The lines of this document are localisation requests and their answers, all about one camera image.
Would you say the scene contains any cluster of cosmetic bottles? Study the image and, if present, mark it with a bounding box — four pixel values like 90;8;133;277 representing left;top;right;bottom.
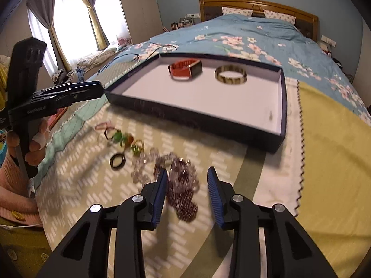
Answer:
170;17;200;31

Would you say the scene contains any orange smartwatch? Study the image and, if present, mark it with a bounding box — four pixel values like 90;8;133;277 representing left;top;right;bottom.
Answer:
168;59;203;81

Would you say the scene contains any gold ring green gem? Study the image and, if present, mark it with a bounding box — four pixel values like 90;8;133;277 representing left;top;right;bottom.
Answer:
131;140;145;155

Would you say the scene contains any gold curtain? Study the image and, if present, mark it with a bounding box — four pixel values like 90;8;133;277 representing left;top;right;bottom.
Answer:
48;26;72;72
68;0;110;51

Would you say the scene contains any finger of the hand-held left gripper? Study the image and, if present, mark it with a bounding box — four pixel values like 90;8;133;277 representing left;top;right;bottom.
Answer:
52;90;104;107
32;82;104;99

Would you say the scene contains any yellow knitted garment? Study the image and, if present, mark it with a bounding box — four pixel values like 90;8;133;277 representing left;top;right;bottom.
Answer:
0;208;60;278

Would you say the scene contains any person's left forearm pink sleeve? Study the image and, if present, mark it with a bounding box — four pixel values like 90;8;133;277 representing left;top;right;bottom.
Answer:
0;151;39;219

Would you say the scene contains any clear crystal bead bracelet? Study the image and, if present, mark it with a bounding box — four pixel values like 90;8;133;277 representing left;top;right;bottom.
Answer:
131;148;175;185

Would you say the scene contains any blue floral quilt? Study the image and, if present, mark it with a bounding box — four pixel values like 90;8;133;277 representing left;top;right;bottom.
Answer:
87;14;371;123

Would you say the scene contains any olive dash-patterned mat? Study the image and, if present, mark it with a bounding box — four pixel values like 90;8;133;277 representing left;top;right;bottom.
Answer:
35;104;290;278

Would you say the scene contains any black hair tie green bead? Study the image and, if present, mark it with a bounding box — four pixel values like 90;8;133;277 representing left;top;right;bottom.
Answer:
104;127;128;149

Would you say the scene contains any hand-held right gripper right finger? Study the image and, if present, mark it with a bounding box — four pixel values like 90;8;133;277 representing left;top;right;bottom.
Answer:
207;166;338;278

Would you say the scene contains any bright window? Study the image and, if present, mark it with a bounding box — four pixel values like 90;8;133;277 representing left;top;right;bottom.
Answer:
29;0;101;68

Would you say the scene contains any dark red bead bracelet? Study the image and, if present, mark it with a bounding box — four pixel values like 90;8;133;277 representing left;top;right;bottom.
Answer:
153;155;201;223

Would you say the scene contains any silver ring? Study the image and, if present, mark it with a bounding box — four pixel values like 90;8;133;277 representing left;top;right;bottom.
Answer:
174;157;192;171

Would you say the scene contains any mint quilted blanket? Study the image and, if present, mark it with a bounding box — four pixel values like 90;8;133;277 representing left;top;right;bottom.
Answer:
38;54;163;177

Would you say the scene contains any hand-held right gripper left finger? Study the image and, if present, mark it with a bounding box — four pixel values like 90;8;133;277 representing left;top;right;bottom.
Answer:
36;168;169;278

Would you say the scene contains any yellow blanket white zigzag border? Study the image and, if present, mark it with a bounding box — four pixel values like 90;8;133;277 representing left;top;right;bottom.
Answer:
255;78;371;278

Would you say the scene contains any tortoiseshell bangle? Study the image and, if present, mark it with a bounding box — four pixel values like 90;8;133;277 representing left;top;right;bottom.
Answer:
214;66;248;85

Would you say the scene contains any dark blue shallow box tray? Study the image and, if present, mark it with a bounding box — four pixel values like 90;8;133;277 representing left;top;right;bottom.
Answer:
104;53;288;153

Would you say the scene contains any black cable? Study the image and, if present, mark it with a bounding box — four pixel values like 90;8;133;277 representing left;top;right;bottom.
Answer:
99;44;178;74

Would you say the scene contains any clothes pile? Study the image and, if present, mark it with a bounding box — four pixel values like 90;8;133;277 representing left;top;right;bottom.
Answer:
51;66;87;85

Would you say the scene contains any black ring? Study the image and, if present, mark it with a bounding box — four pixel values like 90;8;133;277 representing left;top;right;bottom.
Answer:
109;153;127;169

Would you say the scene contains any white bedding pile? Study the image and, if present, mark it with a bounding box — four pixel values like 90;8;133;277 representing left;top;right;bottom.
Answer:
78;48;120;68

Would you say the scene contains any person's left hand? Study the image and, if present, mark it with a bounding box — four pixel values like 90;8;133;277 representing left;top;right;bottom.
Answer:
7;120;49;168

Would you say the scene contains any white dotted pillow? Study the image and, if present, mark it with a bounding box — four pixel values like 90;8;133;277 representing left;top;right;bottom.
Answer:
263;9;296;25
222;6;254;17

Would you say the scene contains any wooden bed headboard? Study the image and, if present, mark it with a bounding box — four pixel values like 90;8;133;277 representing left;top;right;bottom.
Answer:
199;0;319;39

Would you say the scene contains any pink hair tie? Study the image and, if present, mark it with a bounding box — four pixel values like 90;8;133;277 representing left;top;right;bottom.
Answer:
95;122;117;133

